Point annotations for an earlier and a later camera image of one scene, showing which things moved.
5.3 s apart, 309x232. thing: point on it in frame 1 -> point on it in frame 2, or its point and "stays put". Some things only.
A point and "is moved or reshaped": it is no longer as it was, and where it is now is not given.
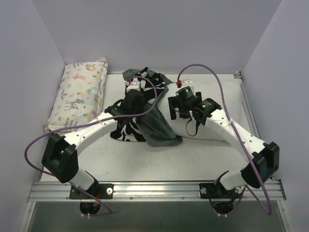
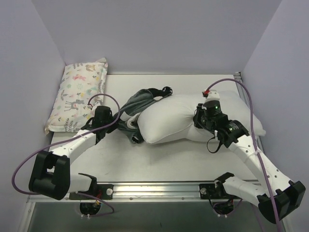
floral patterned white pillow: x=79 y=95 stays put
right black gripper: x=181 y=106 -> x=199 y=117
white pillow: x=204 y=132 is moved or reshaped
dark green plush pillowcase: x=150 y=126 is moved or reshaped
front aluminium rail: x=47 y=192 stays put
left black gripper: x=134 y=95 -> x=112 y=123
